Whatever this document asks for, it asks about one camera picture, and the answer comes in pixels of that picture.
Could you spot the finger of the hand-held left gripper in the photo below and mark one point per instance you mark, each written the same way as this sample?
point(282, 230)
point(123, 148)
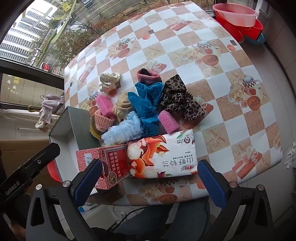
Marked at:
point(44, 156)

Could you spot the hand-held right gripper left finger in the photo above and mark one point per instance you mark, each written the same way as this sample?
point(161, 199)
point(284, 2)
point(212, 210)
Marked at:
point(89, 183)

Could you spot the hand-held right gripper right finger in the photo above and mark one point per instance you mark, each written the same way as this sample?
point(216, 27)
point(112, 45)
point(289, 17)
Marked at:
point(211, 183)

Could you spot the white cardboard box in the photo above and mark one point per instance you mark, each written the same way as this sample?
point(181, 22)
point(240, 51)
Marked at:
point(67, 139)

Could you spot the pink multicolour knit hat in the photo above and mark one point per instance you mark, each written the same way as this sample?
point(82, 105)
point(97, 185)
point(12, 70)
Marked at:
point(101, 124)

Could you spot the light blue fluffy cloth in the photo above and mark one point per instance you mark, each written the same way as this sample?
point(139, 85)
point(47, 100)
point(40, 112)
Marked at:
point(122, 132)

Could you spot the pink sponge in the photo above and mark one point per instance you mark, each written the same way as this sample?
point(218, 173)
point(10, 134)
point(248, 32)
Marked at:
point(168, 121)
point(105, 105)

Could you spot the beige knit hat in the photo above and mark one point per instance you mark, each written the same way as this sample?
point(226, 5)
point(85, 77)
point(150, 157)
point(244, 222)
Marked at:
point(122, 105)

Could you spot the teal blue cloth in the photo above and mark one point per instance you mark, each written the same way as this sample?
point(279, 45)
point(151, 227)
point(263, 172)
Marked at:
point(143, 111)
point(150, 89)

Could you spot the leopard print scrunchie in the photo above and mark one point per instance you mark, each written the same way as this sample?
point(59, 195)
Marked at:
point(175, 97)

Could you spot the cream polka dot scrunchie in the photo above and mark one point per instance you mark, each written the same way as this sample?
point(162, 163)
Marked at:
point(108, 83)

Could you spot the pink and dark knit cuff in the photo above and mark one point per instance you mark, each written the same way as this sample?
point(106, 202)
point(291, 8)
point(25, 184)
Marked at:
point(149, 77)

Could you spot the white bottle with blue cap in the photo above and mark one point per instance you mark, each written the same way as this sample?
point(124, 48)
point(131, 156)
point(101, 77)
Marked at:
point(86, 207)

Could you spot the red patterned box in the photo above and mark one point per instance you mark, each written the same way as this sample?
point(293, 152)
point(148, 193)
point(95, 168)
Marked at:
point(108, 162)

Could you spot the lavender towel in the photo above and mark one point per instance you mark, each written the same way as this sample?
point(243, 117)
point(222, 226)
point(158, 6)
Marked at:
point(47, 109)

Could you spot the floral tissue pack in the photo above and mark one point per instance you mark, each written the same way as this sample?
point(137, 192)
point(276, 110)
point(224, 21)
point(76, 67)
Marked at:
point(166, 160)

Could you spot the person's jeans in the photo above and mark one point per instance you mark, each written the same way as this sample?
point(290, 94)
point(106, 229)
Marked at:
point(150, 220)

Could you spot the checkered printed tablecloth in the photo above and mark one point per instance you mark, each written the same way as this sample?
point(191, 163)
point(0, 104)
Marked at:
point(208, 104)

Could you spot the blue plastic basin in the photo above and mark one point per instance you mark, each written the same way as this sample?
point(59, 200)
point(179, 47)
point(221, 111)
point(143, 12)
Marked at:
point(257, 41)

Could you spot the red plastic basin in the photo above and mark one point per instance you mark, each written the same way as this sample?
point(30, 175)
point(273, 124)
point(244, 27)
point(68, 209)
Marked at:
point(231, 32)

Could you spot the pink plastic basin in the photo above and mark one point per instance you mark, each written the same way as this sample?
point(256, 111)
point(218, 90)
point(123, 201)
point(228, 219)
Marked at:
point(233, 16)

